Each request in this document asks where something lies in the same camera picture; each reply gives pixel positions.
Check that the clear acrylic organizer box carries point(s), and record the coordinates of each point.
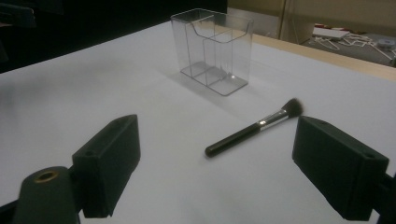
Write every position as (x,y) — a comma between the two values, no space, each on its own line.
(229,88)

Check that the dark blurred object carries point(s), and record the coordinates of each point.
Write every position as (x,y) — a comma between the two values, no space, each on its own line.
(17,15)

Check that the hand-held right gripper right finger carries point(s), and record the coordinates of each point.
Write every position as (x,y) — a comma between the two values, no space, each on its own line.
(336,165)

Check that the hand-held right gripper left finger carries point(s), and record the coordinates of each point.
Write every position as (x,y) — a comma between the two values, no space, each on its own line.
(106,168)

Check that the round grey object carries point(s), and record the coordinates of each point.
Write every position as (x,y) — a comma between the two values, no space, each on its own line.
(386,43)

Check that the beige cabinet panel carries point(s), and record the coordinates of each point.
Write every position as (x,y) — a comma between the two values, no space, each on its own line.
(342,12)

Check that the white flat box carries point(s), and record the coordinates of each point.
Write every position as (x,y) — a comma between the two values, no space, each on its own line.
(330,32)

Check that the black makeup brush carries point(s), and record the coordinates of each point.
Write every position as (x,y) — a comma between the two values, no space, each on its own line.
(236,140)

